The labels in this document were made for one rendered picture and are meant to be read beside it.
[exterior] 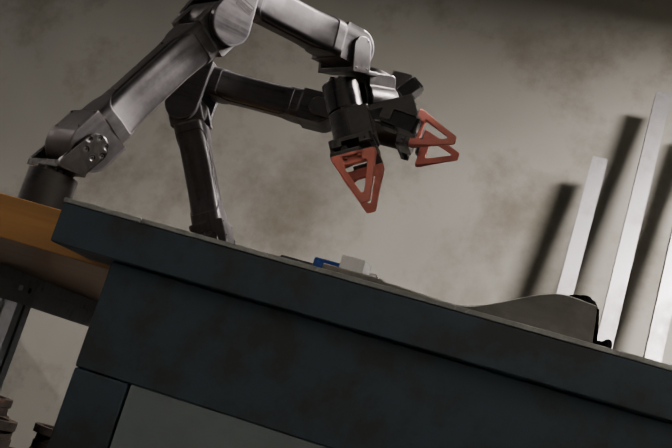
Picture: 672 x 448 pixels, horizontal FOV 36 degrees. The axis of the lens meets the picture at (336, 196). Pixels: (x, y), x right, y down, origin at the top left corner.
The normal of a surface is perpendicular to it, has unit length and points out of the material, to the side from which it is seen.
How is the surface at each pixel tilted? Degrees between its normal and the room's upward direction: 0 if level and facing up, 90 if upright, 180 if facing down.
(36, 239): 90
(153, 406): 90
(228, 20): 90
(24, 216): 90
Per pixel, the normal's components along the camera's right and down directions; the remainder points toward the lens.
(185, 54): 0.57, 0.11
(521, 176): -0.16, -0.26
